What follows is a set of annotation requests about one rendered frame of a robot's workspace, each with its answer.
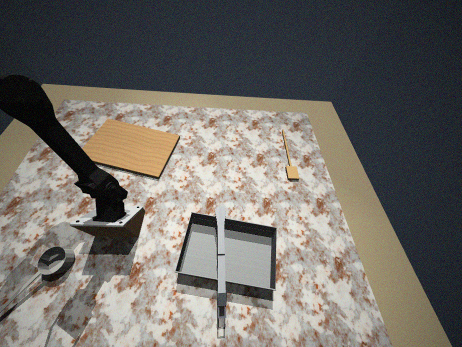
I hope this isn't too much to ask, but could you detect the grey long-handled pan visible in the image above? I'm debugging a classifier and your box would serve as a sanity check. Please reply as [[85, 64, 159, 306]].
[[0, 246, 75, 312]]

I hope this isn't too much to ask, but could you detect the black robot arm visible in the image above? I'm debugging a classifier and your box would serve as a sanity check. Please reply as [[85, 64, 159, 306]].
[[0, 74, 128, 222]]

